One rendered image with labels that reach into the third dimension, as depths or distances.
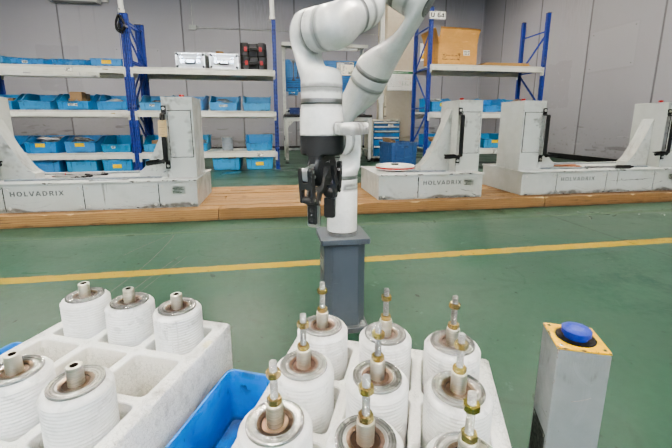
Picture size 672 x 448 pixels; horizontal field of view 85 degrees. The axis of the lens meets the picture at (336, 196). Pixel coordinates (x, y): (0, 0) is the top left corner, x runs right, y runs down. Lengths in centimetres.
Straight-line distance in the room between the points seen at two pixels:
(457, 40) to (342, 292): 513
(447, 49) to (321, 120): 529
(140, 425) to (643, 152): 398
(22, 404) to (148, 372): 21
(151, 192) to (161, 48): 684
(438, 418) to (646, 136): 371
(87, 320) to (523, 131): 293
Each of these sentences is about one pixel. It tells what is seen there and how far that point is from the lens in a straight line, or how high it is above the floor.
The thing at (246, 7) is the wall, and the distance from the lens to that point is 922.
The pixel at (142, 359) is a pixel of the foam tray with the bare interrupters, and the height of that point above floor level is 17.
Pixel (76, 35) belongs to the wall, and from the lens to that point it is 988.
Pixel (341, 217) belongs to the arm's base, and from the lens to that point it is 108.
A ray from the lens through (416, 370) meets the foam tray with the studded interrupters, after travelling 77.
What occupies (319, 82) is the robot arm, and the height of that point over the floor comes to 69.
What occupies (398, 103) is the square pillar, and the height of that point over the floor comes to 98.
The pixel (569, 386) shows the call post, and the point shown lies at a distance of 69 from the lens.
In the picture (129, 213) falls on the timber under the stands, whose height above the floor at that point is 7.
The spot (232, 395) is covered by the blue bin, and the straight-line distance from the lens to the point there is 92.
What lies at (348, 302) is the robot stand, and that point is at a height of 10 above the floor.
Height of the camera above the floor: 63
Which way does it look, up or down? 11 degrees down
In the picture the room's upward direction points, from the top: straight up
